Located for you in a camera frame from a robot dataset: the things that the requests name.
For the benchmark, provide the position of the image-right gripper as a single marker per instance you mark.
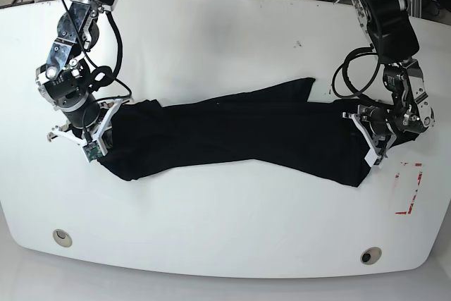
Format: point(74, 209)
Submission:
point(375, 128)

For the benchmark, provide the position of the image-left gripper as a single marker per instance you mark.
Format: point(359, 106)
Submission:
point(87, 118)

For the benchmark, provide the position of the black t-shirt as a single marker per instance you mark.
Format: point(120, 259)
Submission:
point(278, 125)

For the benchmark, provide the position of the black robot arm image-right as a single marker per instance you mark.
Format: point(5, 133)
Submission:
point(393, 42)

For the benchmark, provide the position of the red tape rectangle marking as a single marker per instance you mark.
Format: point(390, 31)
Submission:
point(406, 186)

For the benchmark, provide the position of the left table grommet hole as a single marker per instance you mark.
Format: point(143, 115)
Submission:
point(62, 238)

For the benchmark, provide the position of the table grommet hole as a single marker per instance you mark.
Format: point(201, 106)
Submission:
point(62, 238)
point(371, 256)

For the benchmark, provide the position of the right table grommet hole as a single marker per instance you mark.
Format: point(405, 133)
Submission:
point(371, 256)

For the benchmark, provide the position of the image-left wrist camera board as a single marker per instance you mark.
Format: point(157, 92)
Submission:
point(92, 151)

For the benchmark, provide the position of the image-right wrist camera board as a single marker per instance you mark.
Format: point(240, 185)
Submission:
point(372, 159)

